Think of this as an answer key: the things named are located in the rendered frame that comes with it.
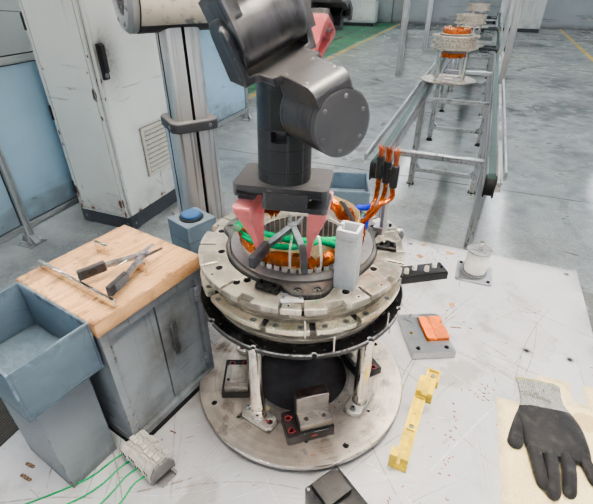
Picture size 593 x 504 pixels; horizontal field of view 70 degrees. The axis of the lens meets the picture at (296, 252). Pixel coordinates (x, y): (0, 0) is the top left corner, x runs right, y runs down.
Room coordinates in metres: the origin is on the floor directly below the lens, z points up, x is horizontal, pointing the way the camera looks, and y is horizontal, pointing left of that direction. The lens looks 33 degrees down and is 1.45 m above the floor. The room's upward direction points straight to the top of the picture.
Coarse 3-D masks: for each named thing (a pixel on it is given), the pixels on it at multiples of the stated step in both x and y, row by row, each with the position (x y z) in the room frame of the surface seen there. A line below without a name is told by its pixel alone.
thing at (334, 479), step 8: (328, 472) 0.35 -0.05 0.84; (336, 472) 0.35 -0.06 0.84; (320, 480) 0.34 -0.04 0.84; (328, 480) 0.34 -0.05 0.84; (336, 480) 0.34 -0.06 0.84; (344, 480) 0.34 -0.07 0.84; (312, 488) 0.33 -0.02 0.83; (320, 488) 0.32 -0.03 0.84; (328, 488) 0.32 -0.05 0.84; (336, 488) 0.32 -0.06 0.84; (344, 488) 0.32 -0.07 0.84; (352, 488) 0.33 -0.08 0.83; (312, 496) 0.32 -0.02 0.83; (320, 496) 0.31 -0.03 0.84; (328, 496) 0.31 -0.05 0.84; (336, 496) 0.31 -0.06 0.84; (344, 496) 0.32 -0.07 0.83; (352, 496) 0.32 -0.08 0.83; (360, 496) 0.32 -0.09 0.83
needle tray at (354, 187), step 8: (336, 176) 0.93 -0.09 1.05; (344, 176) 0.93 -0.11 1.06; (352, 176) 0.93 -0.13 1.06; (360, 176) 0.92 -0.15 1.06; (336, 184) 0.93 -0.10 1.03; (344, 184) 0.93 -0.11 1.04; (352, 184) 0.93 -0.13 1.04; (360, 184) 0.92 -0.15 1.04; (368, 184) 0.86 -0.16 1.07; (336, 192) 0.83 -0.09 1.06; (344, 192) 0.82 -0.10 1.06; (352, 192) 0.82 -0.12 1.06; (360, 192) 0.82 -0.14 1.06; (368, 192) 0.82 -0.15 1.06; (352, 200) 0.82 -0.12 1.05; (360, 200) 0.82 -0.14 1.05; (368, 200) 0.82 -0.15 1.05
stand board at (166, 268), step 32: (64, 256) 0.58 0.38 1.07; (96, 256) 0.58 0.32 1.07; (160, 256) 0.58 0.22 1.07; (192, 256) 0.58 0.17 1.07; (32, 288) 0.49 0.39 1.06; (64, 288) 0.49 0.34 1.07; (96, 288) 0.49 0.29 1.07; (128, 288) 0.49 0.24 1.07; (160, 288) 0.51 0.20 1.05; (96, 320) 0.42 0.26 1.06
